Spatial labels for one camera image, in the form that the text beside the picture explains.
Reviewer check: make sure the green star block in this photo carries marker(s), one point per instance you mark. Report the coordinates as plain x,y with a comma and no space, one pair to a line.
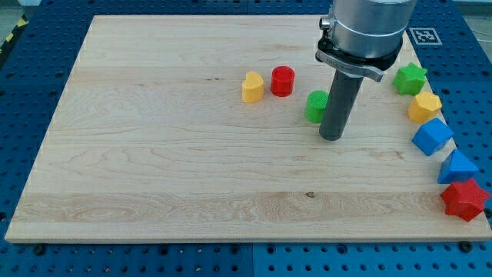
410,79

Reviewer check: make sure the wooden board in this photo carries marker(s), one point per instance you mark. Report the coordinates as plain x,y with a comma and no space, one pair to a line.
151,142

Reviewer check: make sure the blue triangle block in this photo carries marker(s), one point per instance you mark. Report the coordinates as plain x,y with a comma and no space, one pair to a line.
457,167

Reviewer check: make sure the red star block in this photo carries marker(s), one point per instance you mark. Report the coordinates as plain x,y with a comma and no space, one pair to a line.
465,200

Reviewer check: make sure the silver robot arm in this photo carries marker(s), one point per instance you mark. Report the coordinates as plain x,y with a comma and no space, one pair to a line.
373,16

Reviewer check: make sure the yellow hexagon block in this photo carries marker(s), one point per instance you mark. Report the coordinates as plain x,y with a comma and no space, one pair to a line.
424,107

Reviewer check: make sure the green cylinder block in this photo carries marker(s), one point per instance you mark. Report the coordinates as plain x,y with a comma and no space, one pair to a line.
315,106

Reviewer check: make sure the yellow heart block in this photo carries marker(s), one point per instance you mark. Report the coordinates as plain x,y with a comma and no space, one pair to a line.
252,88

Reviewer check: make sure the white fiducial marker tag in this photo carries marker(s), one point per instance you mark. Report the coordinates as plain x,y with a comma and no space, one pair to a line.
425,36

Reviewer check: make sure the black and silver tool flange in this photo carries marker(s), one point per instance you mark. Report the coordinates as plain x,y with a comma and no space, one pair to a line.
357,54

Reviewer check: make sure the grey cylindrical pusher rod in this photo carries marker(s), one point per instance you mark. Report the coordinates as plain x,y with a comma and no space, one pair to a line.
341,98

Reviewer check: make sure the red cylinder block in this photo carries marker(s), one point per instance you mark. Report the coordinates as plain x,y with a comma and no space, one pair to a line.
282,81

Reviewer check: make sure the blue cube block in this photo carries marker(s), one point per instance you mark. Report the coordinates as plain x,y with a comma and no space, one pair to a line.
432,136

